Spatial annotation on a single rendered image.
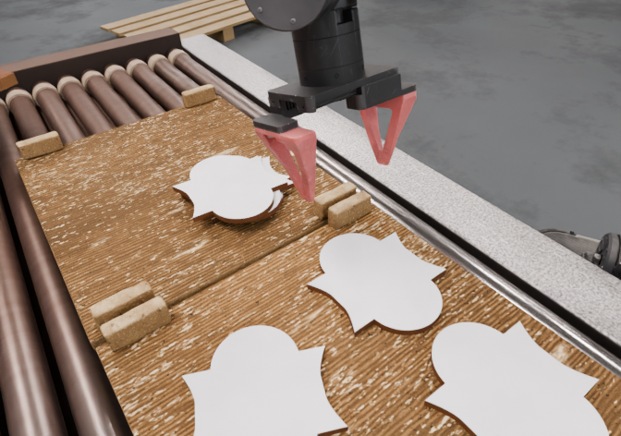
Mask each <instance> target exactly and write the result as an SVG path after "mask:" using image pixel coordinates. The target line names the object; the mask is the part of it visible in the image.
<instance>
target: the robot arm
mask: <svg viewBox="0 0 621 436"><path fill-rule="evenodd" d="M244 1H245V3H246V5H247V7H248V9H249V10H250V12H251V14H252V15H253V16H254V17H255V18H256V19H257V20H259V21H260V23H261V24H263V25H264V26H266V27H268V28H270V29H272V30H279V31H291V33H292V39H293V43H294V49H295V55H296V59H297V65H298V74H299V80H298V81H295V82H292V83H289V84H286V85H283V86H280V87H277V88H274V89H271V90H268V91H267V92H268V101H269V105H270V110H271V113H270V114H268V115H263V116H260V117H257V118H255V119H253V120H252V121H253V125H254V129H255V133H256V135H257V136H258V137H259V139H260V140H261V141H262V142H263V144H264V145H265V146H266V147H267V148H268V150H269V151H270V152H271V153H272V154H273V156H274V157H275V158H276V159H277V161H278V162H279V163H280V164H281V165H282V166H283V167H284V168H285V170H286V172H287V173H288V175H289V177H290V179H291V180H292V182H293V184H294V185H295V187H296V189H297V190H298V193H299V195H300V196H301V198H303V199H304V200H306V201H308V202H314V193H315V174H316V142H317V135H316V131H314V130H310V129H306V128H302V127H298V120H297V119H293V117H295V116H298V115H302V114H305V113H307V114H312V113H316V112H317V111H316V109H318V108H321V107H323V106H326V105H327V104H330V103H334V102H338V101H342V100H345V99H346V101H347V109H353V110H359V112H360V115H361V118H362V121H363V124H364V126H365V129H366V132H367V135H368V138H369V141H370V144H371V148H372V151H373V153H374V156H375V159H376V161H377V163H378V164H382V165H388V164H389V163H390V160H391V158H392V155H393V152H394V149H395V146H396V142H397V139H398V137H399V134H400V132H401V130H402V128H403V126H404V125H405V123H406V120H407V118H408V115H409V113H410V111H411V109H412V106H413V104H414V102H415V101H416V99H417V92H416V83H411V82H401V76H400V73H398V66H388V65H365V64H364V60H363V52H362V43H361V35H360V27H359V11H358V8H357V7H352V6H357V0H244ZM377 107H382V108H388V109H391V110H392V115H391V119H390V123H389V127H388V130H387V134H386V138H385V142H384V147H383V144H382V141H381V137H380V132H379V124H378V114H377ZM289 150H291V151H292V152H293V153H294V156H295V158H296V161H297V164H298V168H299V170H298V168H297V166H296V164H295V162H294V159H293V157H292V155H291V153H290V151H289ZM299 171H300V172H301V175H300V173H299Z"/></svg>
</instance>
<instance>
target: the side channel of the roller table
mask: <svg viewBox="0 0 621 436"><path fill-rule="evenodd" d="M171 48H177V49H179V50H182V51H183V48H182V43H181V39H180V35H179V32H177V31H176V30H174V29H172V28H170V27H169V28H165V29H160V30H153V31H149V32H144V33H141V34H137V35H132V36H128V37H124V38H120V39H115V40H112V41H108V42H100V43H96V44H92V45H87V46H83V47H80V48H75V49H71V50H66V51H63V52H58V53H54V54H47V55H43V56H38V57H34V58H30V59H26V60H21V61H17V62H14V63H9V64H5V65H1V66H0V70H4V71H8V72H12V73H14V74H15V77H16V79H17V81H18V84H16V85H14V86H12V87H10V88H8V89H5V90H3V91H0V98H1V99H2V100H3V101H4V102H5V103H6V93H7V92H8V90H10V89H11V88H15V87H20V88H22V89H24V90H26V91H27V92H28V93H29V94H30V95H31V96H32V86H33V85H34V84H35V83H36V82H38V81H42V80H43V81H47V82H49V83H50V84H52V85H53V86H55V87H56V89H57V85H56V83H57V80H58V79H59V78H60V77H61V76H63V75H70V76H72V77H74V78H75V79H78V80H79V81H80V83H81V80H80V75H81V73H82V72H83V71H84V70H86V69H94V70H96V71H97V72H99V73H101V74H102V75H103V76H104V67H105V66H107V65H108V64H117V65H119V66H121V67H123V68H124V69H125V64H126V62H127V61H128V60H129V59H130V58H137V59H139V60H141V61H143V62H144V63H146V58H147V56H148V55H149V54H152V53H157V54H159V55H163V56H164V57H165V55H166V53H167V51H168V50H169V49H171ZM81 84H82V83H81Z"/></svg>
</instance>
